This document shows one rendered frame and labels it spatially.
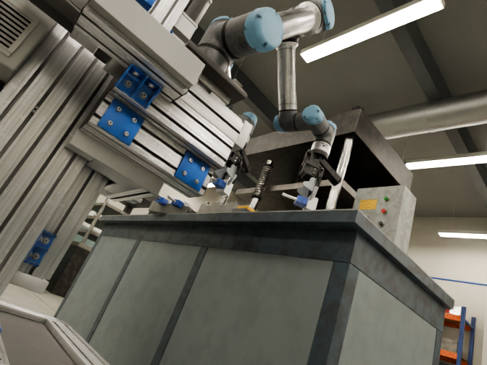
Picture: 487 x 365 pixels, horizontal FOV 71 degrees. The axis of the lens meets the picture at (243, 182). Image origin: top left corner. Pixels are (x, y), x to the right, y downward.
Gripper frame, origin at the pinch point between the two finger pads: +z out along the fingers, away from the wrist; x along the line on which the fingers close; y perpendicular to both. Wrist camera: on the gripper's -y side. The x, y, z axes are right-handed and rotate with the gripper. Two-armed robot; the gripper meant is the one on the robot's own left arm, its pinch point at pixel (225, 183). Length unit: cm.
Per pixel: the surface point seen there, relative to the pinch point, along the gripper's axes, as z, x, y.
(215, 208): 9.1, -6.6, -5.9
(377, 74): -335, -83, -247
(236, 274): 36.3, 24.9, 0.4
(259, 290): 39, 37, 2
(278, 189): -55, -55, -98
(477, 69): -335, 33, -276
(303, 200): 2.3, 34.7, -9.0
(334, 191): -43, 3, -80
